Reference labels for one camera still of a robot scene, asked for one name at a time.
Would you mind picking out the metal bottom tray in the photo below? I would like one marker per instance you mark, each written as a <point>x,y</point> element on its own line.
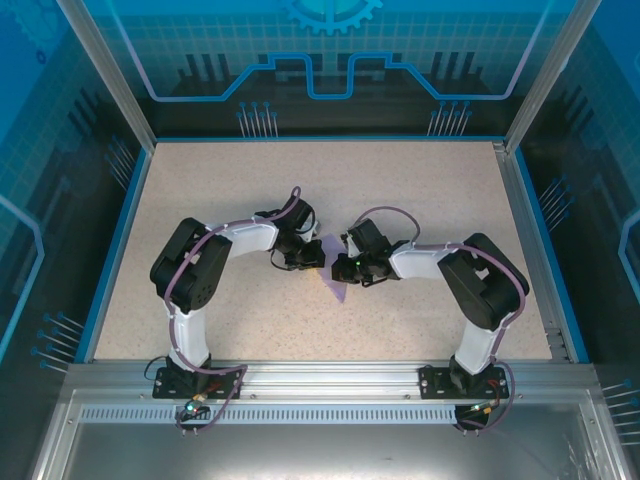
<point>320,450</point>

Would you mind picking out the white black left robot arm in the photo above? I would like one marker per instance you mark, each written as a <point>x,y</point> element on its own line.
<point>190,340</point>

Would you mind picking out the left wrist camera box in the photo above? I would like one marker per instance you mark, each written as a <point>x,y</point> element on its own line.
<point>309,230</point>

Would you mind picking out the blue table edge strip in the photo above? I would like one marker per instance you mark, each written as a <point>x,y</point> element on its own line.
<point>115,260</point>
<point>548,260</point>
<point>325,139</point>

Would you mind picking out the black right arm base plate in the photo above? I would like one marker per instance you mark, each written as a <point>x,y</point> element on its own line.
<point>431,382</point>

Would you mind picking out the aluminium side rail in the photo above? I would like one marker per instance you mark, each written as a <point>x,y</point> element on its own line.
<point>525,240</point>

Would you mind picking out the aluminium frame post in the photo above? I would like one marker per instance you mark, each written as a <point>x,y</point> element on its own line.
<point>550,75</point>
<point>107,75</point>

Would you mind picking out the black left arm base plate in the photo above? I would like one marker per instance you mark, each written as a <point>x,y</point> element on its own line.
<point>162,387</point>

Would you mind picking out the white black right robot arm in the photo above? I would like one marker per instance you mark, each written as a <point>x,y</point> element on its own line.
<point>475,350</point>

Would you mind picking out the aluminium frame beam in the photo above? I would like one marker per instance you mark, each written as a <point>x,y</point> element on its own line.
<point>330,377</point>

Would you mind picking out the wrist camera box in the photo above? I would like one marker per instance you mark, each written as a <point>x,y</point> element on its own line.
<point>346,245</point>
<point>309,230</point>

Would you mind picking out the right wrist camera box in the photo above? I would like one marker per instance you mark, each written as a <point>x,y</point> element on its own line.
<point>346,245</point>

